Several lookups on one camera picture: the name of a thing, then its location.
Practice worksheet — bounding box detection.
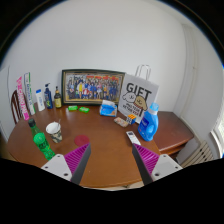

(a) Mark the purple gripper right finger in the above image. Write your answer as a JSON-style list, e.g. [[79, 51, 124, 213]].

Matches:
[[132, 144, 182, 185]]

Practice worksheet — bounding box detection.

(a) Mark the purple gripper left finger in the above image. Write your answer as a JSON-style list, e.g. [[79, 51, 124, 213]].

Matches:
[[42, 144, 91, 185]]

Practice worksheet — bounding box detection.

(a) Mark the white remote control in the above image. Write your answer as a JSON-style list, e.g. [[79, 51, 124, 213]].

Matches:
[[126, 131, 141, 145]]

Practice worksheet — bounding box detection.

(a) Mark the blue tissue pack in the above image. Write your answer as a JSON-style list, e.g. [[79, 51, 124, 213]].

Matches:
[[99, 100, 117, 117]]

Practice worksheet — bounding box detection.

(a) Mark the green soap box right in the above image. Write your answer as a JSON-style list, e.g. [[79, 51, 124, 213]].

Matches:
[[79, 107, 90, 113]]

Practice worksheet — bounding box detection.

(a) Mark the paper cup with spoon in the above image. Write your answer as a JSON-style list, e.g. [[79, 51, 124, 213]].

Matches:
[[46, 122, 62, 143]]

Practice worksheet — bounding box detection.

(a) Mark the pink tall box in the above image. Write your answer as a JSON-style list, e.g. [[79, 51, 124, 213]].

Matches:
[[16, 76, 29, 120]]

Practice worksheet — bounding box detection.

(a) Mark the green soap box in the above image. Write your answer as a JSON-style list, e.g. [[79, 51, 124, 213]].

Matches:
[[79, 107, 90, 113], [68, 106, 78, 111]]

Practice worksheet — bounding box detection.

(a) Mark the dark red round coaster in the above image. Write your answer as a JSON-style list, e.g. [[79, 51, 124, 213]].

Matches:
[[74, 135, 90, 146]]

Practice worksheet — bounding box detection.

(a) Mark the green plastic bottle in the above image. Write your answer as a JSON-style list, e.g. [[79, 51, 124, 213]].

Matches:
[[28, 119, 55, 160]]

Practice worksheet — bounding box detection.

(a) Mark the dark brown glass bottle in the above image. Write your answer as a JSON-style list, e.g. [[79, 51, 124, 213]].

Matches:
[[54, 86, 62, 108]]

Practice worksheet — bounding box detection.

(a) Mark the white green tall box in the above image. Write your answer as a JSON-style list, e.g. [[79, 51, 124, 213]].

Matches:
[[24, 72, 36, 115]]

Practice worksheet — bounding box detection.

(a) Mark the round wooden table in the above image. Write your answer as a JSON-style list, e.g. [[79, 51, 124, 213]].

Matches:
[[6, 103, 195, 189]]

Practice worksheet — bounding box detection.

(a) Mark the white gift paper bag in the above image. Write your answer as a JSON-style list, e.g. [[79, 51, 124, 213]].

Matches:
[[118, 65, 159, 123]]

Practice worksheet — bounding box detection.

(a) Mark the patterned small pouch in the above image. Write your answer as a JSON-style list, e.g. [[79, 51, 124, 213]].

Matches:
[[114, 117, 129, 128]]

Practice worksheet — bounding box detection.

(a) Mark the white lotion bottle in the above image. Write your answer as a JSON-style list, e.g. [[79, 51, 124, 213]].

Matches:
[[36, 89, 45, 111]]

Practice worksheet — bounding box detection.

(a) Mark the green soap box left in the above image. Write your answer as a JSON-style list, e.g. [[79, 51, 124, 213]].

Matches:
[[68, 106, 78, 111]]

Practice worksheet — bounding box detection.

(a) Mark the dark blue pump bottle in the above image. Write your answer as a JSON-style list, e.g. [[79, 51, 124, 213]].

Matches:
[[44, 83, 53, 109]]

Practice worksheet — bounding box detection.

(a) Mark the white radiator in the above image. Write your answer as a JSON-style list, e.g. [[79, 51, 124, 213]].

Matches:
[[181, 141, 213, 168]]

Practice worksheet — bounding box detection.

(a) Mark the blue detergent bottle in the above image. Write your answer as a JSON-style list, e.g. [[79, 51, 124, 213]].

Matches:
[[138, 103, 159, 141]]

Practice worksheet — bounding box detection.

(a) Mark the rubik's cube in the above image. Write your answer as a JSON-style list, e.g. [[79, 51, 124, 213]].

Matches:
[[126, 114, 136, 124]]

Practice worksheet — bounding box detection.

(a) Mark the framed group photo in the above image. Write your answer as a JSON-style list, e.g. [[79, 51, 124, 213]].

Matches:
[[61, 69, 125, 105]]

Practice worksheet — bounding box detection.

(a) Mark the wooden chair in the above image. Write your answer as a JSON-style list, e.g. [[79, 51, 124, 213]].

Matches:
[[11, 91, 22, 124]]

